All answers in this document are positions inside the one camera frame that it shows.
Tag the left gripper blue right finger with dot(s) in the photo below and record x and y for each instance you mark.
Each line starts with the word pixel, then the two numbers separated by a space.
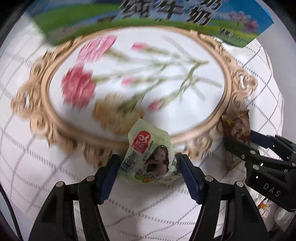
pixel 193 177

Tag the brown snack packet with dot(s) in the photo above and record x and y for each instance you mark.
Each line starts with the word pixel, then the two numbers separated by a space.
pixel 235 125

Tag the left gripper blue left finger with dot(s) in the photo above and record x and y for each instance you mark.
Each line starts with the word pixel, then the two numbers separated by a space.
pixel 108 177

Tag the green pickled snack packet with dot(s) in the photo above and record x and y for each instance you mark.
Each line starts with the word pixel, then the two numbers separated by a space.
pixel 150 157

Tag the cardboard milk box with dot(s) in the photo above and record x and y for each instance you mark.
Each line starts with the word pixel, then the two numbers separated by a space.
pixel 235 22

